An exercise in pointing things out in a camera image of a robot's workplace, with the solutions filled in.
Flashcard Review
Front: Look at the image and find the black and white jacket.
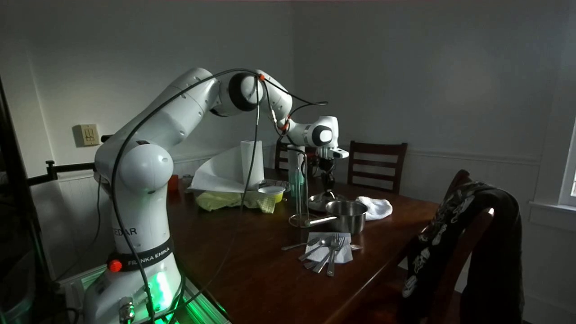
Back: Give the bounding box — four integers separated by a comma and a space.
398, 178, 527, 324

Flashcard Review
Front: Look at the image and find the dark wooden chair with jacket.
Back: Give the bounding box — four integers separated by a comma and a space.
322, 169, 525, 324

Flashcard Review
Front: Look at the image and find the silver table knife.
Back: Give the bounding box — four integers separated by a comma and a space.
324, 237, 342, 279

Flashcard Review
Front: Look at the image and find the round metal wire ring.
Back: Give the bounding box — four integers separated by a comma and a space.
286, 210, 315, 230

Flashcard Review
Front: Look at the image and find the tall clear drinking glass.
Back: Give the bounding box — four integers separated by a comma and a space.
286, 146, 309, 219

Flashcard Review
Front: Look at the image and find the white bowl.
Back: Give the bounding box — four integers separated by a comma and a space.
257, 183, 288, 200

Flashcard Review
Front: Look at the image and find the white napkin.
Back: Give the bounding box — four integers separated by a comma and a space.
302, 232, 356, 266

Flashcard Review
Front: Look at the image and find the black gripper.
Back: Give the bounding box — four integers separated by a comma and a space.
309, 149, 340, 198

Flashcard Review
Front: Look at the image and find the light green cloth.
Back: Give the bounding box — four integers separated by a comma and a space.
192, 187, 284, 216

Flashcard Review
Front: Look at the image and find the white crumpled cloth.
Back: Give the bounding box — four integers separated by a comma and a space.
356, 194, 396, 223

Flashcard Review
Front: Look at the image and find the beige wall outlet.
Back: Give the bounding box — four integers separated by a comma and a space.
72, 122, 101, 149

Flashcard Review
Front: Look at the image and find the black mounting rod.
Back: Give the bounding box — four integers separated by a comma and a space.
25, 158, 99, 189

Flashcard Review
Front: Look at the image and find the silver cutlery piece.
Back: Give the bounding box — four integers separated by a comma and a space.
309, 248, 333, 275
299, 237, 331, 264
279, 239, 313, 252

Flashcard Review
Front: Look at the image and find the small red object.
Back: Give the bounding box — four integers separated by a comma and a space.
167, 173, 183, 198

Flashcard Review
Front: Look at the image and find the robot base platform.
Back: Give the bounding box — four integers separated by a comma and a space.
59, 263, 232, 324

